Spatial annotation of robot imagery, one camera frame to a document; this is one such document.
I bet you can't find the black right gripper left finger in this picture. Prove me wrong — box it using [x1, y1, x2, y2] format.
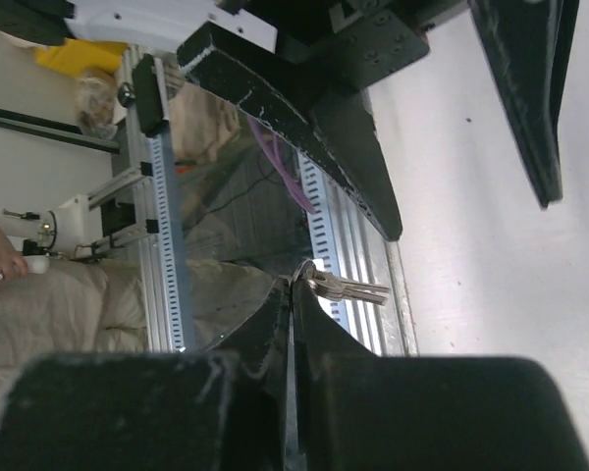
[0, 280, 290, 470]

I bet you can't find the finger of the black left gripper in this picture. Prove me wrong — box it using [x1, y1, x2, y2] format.
[468, 0, 579, 208]

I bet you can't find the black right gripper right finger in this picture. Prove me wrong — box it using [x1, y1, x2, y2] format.
[291, 281, 589, 470]

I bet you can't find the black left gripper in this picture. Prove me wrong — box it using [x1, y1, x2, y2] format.
[177, 0, 467, 241]

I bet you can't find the silver key pair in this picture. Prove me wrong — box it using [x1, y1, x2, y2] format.
[292, 260, 390, 306]

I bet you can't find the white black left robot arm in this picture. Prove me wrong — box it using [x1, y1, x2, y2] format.
[0, 1, 578, 241]

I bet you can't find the black smartphone on stand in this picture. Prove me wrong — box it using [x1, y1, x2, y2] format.
[132, 54, 169, 138]

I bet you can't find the yellow box under table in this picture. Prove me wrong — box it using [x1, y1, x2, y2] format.
[34, 39, 128, 78]

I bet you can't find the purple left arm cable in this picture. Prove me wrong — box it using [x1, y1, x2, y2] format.
[247, 117, 320, 215]

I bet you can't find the slotted cable duct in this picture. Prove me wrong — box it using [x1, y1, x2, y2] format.
[175, 131, 340, 346]

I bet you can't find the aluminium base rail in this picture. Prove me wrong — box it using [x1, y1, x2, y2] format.
[323, 92, 421, 357]

